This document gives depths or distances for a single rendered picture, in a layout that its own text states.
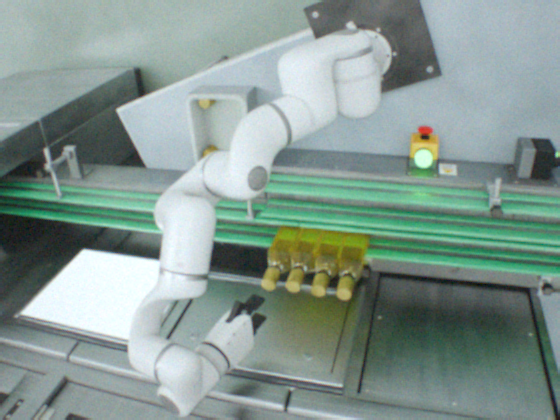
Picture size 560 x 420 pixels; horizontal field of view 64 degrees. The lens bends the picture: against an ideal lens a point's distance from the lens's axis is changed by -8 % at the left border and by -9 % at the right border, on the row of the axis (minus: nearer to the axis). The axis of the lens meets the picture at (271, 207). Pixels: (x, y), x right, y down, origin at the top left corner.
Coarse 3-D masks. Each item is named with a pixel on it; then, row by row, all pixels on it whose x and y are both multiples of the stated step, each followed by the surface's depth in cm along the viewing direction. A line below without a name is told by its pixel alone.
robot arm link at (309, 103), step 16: (336, 32) 88; (352, 32) 86; (304, 48) 82; (320, 48) 82; (336, 48) 82; (352, 48) 84; (368, 48) 86; (288, 64) 81; (304, 64) 80; (320, 64) 81; (288, 80) 83; (304, 80) 82; (320, 80) 82; (288, 96) 85; (304, 96) 83; (320, 96) 83; (288, 112) 82; (304, 112) 83; (320, 112) 85; (336, 112) 88; (304, 128) 84; (320, 128) 87
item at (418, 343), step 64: (0, 256) 153; (64, 256) 151; (256, 256) 147; (0, 320) 126; (384, 320) 119; (448, 320) 117; (512, 320) 114; (0, 384) 108; (64, 384) 108; (128, 384) 105; (256, 384) 101; (384, 384) 102; (448, 384) 100; (512, 384) 98
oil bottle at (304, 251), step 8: (304, 232) 122; (312, 232) 122; (320, 232) 122; (304, 240) 119; (312, 240) 118; (320, 240) 121; (296, 248) 116; (304, 248) 116; (312, 248) 116; (296, 256) 114; (304, 256) 113; (312, 256) 114; (304, 264) 113; (312, 264) 114; (312, 272) 116
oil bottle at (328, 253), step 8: (328, 232) 122; (336, 232) 121; (344, 232) 122; (328, 240) 119; (336, 240) 118; (344, 240) 120; (320, 248) 116; (328, 248) 116; (336, 248) 116; (320, 256) 113; (328, 256) 113; (336, 256) 113; (320, 264) 112; (328, 264) 112; (336, 264) 112; (336, 272) 114
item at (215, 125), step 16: (192, 96) 127; (208, 96) 126; (224, 96) 124; (240, 96) 124; (192, 112) 131; (208, 112) 136; (224, 112) 135; (240, 112) 133; (192, 128) 132; (208, 128) 139; (224, 128) 138; (192, 144) 135; (208, 144) 142; (224, 144) 140
